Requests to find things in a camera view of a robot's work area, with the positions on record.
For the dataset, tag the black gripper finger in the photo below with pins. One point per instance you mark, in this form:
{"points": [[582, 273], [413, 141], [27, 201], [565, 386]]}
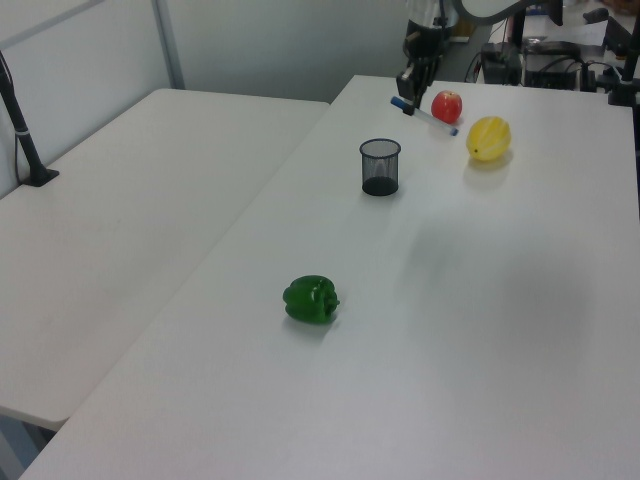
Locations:
{"points": [[406, 86], [426, 77]]}

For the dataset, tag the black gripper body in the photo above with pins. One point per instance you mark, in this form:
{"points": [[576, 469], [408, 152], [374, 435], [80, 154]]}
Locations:
{"points": [[424, 40]]}

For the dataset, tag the blue and white marker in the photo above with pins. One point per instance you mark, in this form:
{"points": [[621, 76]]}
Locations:
{"points": [[434, 121]]}

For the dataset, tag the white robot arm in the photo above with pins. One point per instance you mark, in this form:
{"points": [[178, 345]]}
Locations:
{"points": [[470, 9]]}

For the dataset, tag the red apple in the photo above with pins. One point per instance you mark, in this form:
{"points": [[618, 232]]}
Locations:
{"points": [[447, 106]]}

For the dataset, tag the black electronics box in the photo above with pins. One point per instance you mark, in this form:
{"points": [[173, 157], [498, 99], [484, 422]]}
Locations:
{"points": [[501, 62]]}

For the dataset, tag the yellow striped melon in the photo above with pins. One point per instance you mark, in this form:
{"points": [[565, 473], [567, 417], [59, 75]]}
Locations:
{"points": [[488, 139]]}

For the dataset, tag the black mesh pen cup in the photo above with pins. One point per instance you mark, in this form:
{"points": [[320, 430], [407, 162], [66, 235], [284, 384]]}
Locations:
{"points": [[380, 170]]}

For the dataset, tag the black monitor stand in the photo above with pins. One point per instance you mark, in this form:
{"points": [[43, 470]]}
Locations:
{"points": [[520, 22]]}

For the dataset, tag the black control unit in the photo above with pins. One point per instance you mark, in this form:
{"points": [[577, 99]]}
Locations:
{"points": [[552, 67]]}

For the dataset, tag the green bell pepper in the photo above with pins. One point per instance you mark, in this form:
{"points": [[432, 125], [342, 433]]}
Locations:
{"points": [[311, 298]]}

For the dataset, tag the white side table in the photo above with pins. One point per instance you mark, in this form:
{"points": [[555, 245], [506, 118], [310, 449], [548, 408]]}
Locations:
{"points": [[115, 240]]}

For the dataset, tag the black pole stand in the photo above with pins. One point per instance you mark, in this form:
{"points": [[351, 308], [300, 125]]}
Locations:
{"points": [[22, 135]]}

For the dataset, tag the black clamp camera stand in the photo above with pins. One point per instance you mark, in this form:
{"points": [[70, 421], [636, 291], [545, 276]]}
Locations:
{"points": [[625, 65]]}

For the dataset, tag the grey partition post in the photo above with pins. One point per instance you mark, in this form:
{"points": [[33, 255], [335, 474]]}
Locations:
{"points": [[169, 42]]}

